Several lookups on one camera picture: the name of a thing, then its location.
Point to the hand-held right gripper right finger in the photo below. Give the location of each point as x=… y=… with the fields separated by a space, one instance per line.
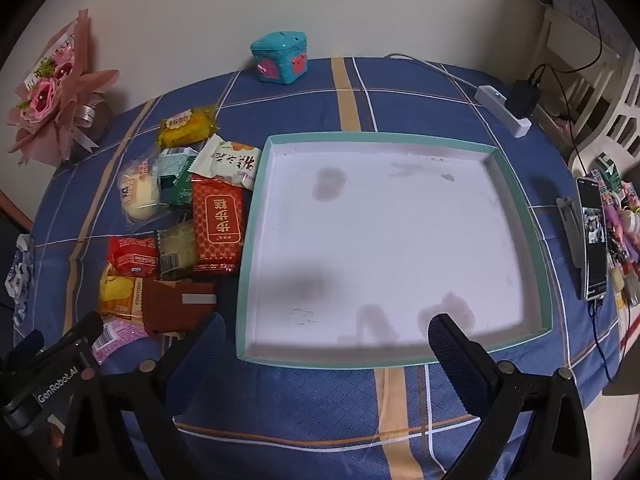
x=450 y=360

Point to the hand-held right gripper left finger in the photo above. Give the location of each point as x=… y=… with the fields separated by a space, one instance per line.
x=200 y=350

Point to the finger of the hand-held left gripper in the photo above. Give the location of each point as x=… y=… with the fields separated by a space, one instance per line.
x=80 y=332

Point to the pale green pastry packet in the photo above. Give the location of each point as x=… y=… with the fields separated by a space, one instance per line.
x=177 y=247

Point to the white tray box teal rim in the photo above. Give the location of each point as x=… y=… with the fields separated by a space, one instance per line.
x=375 y=240

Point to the pink glitter snack packet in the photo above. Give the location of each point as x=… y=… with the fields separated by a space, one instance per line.
x=122 y=332

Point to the brown snack packet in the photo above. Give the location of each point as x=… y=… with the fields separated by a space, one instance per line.
x=170 y=307

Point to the yellow orange snack packet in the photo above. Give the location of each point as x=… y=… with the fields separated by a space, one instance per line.
x=117 y=295

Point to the blue white packet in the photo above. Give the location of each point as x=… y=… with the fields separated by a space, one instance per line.
x=20 y=270

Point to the small red snack packet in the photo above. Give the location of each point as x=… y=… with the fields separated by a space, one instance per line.
x=132 y=255

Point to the blue plaid tablecloth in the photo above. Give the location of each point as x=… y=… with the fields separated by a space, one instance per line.
x=310 y=410

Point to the large red snack packet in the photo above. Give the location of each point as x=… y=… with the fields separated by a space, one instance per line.
x=217 y=225

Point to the clear bun packet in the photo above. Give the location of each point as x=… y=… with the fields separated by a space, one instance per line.
x=140 y=195

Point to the green snack packet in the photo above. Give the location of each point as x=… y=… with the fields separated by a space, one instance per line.
x=175 y=182

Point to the grey phone stand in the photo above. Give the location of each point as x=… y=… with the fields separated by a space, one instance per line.
x=570 y=230

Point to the smartphone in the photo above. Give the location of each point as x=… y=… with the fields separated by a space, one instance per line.
x=592 y=240

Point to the white packet orange print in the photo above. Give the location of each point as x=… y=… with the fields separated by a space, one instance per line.
x=227 y=162

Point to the white power strip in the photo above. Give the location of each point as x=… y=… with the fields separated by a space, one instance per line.
x=500 y=105

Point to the black charger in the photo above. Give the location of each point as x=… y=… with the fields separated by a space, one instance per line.
x=522 y=100

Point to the teal toy chest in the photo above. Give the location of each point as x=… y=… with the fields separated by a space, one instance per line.
x=280 y=57

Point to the white plastic chair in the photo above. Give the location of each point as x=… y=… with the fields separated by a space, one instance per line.
x=560 y=45

